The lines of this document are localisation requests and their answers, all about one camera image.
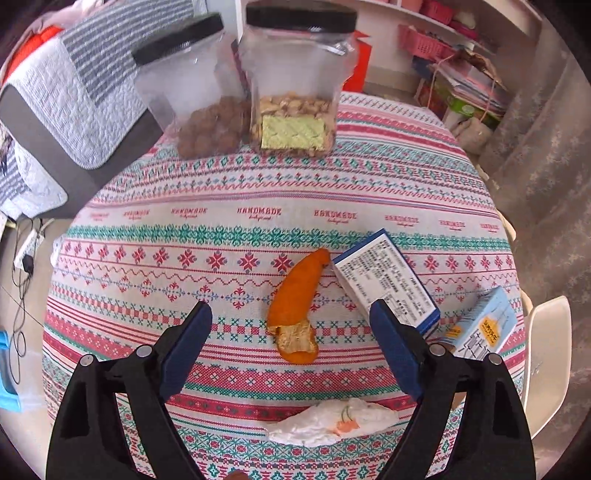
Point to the white power strip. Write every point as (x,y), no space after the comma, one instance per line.
(27,249)

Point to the grey sofa with quilt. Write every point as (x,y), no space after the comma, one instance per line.
(83,101)

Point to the white shelf unit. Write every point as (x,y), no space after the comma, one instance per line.
(489,18)

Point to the tied stack of papers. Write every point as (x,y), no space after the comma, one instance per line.
(471,83)

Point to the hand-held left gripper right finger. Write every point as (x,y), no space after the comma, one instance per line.
(395,350)

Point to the light blue carton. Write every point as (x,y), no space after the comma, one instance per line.
(485,323)

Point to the plastic jar with brown nuts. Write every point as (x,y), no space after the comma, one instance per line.
(203,92)

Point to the blue plastic object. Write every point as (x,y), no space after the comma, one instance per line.
(9,369)

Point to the white and blue box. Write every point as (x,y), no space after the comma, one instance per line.
(388,281)

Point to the white chair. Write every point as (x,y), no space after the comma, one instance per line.
(549,350)

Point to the white bag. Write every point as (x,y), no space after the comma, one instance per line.
(471,131)

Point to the person's left hand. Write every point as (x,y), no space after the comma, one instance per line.
(236,476)

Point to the pink plastic basket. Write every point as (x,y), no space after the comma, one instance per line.
(425,39)

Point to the orange peel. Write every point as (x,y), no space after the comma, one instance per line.
(295,300)

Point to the white printed wrapper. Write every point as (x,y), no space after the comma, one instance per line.
(323,422)

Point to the orange cushion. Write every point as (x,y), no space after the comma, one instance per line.
(39,44)

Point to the plastic jar with green label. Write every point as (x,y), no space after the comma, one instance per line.
(295,83)

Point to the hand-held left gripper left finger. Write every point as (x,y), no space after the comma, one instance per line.
(184,350)

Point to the red cardboard box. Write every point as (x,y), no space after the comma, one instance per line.
(358,64)

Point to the floral beige curtain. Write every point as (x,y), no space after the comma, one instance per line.
(540,152)

